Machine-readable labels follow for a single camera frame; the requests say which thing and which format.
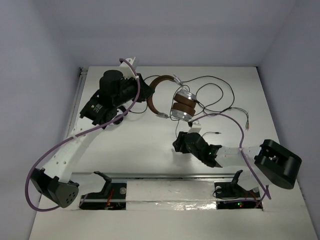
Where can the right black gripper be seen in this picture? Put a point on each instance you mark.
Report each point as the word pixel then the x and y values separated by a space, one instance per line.
pixel 180 141

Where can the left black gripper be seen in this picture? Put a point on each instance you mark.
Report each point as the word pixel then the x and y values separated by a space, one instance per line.
pixel 141 87

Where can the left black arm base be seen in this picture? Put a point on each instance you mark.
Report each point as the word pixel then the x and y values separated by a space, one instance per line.
pixel 112 196

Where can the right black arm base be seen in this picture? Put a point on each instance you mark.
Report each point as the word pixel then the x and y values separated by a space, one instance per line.
pixel 231 196

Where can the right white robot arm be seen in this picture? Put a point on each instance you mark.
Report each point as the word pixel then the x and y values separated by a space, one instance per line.
pixel 261 165

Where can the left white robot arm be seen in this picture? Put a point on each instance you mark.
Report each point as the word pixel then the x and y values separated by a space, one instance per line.
pixel 51 173

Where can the white black headphones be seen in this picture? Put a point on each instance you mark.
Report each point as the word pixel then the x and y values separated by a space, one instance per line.
pixel 115 117

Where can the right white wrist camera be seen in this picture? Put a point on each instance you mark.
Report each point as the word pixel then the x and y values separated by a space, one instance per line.
pixel 194 127

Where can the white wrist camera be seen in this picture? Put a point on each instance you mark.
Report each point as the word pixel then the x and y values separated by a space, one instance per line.
pixel 194 127
pixel 128 66

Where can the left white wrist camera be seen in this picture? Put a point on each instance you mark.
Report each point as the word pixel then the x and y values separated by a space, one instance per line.
pixel 128 66

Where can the aluminium left rail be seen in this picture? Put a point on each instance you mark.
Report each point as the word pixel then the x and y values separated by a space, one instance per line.
pixel 83 72

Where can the aluminium rail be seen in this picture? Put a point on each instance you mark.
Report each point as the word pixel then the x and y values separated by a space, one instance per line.
pixel 167 176
pixel 83 72

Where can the aluminium front rail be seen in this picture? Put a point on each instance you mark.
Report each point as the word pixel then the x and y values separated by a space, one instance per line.
pixel 167 176

